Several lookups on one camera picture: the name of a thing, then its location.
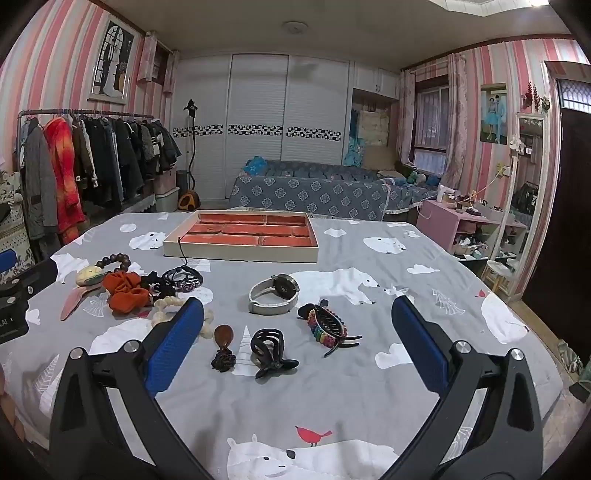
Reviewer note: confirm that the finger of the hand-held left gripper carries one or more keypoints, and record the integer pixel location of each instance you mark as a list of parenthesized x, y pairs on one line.
[(39, 274), (6, 262)]

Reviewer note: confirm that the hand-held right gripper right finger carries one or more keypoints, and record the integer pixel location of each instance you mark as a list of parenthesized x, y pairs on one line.
[(420, 341)]

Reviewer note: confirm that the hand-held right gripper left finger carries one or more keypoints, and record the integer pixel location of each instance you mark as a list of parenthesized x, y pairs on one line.
[(178, 346)]

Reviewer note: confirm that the brown hair clip black flower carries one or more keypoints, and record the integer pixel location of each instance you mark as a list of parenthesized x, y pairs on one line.
[(224, 334)]

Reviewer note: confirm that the yellow pink plush hair clip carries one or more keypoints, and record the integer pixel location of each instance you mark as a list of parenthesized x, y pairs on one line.
[(87, 276)]

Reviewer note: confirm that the black hair claw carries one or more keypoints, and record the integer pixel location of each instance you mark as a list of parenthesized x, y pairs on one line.
[(277, 363)]

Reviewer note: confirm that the rainbow beaded hair claw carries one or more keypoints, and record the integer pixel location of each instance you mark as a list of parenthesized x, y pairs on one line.
[(319, 328)]

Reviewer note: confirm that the red brick pattern tray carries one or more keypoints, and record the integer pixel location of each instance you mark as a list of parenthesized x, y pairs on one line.
[(240, 229)]

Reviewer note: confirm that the floral patterned cloth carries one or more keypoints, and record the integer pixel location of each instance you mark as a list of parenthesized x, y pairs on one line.
[(14, 244)]

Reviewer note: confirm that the grey quilted coat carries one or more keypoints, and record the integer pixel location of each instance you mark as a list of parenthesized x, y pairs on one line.
[(39, 184)]

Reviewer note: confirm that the orange red fleece coat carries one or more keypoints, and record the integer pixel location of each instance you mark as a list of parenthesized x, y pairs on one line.
[(64, 184)]

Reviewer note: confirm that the grey polar bear print cloth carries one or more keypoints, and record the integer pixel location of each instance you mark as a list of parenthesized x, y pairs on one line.
[(258, 415)]

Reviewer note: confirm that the pink desk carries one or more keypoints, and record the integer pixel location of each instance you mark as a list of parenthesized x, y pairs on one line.
[(438, 221)]

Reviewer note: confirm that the white lace cloth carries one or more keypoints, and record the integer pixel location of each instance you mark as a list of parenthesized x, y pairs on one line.
[(138, 201)]

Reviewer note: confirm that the row of dark hanging clothes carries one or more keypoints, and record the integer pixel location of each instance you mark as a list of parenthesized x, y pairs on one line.
[(120, 157)]

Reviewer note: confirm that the white storage box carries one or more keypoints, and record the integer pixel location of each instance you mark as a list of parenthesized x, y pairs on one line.
[(167, 201)]

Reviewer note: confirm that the garment steamer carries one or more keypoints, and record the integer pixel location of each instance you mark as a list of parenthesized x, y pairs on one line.
[(189, 201)]

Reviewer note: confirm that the pink storage box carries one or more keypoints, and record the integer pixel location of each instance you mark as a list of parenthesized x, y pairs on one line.
[(164, 182)]

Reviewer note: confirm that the teal plush toy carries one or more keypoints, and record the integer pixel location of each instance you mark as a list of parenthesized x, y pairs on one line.
[(420, 179)]

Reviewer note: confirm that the metal clothes rack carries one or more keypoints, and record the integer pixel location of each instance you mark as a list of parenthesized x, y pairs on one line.
[(92, 112)]

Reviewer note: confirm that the white framed standing mirror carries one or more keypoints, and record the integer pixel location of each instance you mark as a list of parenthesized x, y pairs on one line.
[(526, 198)]

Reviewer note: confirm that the bed with blue patterned cover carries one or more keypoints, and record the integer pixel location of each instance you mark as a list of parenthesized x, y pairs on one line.
[(314, 191)]

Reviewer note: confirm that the blue plush toy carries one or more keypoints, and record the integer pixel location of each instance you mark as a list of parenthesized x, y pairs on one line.
[(255, 165)]

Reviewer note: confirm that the dark wooden door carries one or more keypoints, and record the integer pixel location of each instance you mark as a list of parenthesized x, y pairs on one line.
[(568, 207)]

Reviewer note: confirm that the teal hanging cloth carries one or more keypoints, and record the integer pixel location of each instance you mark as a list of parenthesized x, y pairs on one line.
[(354, 147)]

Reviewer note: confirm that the beige folded quilt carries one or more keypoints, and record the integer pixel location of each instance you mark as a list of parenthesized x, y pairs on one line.
[(375, 134)]

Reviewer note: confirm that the barred window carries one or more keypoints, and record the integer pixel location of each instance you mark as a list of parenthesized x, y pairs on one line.
[(431, 120)]

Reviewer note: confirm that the wide pink floral curtain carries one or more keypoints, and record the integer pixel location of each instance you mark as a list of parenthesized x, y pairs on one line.
[(457, 120)]

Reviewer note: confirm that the narrow pink floral curtain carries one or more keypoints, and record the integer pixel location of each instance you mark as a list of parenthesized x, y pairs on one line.
[(407, 115)]

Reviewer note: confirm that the small pink curtain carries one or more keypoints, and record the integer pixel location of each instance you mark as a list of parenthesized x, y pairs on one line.
[(150, 60)]

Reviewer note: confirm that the white upper cabinet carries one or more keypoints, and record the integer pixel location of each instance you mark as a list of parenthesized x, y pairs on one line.
[(376, 81)]

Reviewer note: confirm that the white sliding door wardrobe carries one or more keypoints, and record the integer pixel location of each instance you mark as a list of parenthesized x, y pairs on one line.
[(258, 92)]

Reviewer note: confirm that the red flower decoration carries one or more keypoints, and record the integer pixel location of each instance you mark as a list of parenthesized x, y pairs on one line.
[(535, 97)]

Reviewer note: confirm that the round ceiling lamp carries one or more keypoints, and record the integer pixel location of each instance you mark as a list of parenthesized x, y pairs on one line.
[(294, 26)]

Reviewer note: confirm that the framed wedding wall poster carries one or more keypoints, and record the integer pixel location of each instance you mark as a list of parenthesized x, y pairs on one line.
[(111, 60)]

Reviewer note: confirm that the couple portrait wall poster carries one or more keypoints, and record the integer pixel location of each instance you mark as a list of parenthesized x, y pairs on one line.
[(494, 113)]

